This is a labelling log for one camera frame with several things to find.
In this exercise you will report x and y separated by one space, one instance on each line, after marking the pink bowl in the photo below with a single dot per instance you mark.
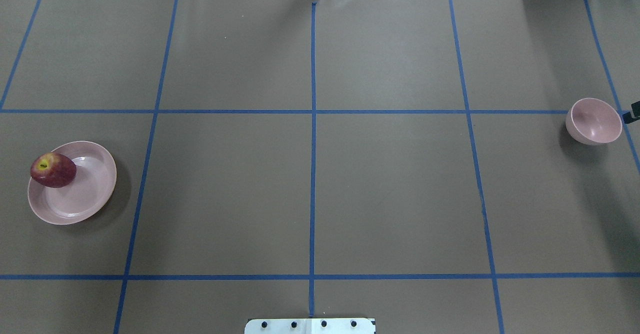
593 122

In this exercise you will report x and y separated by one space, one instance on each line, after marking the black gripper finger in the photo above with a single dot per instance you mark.
633 115

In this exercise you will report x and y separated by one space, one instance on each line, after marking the red apple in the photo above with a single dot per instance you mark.
53 170

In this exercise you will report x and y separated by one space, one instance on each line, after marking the white camera stand base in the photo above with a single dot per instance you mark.
357 325

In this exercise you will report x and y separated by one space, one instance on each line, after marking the pink plate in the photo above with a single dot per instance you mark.
85 195

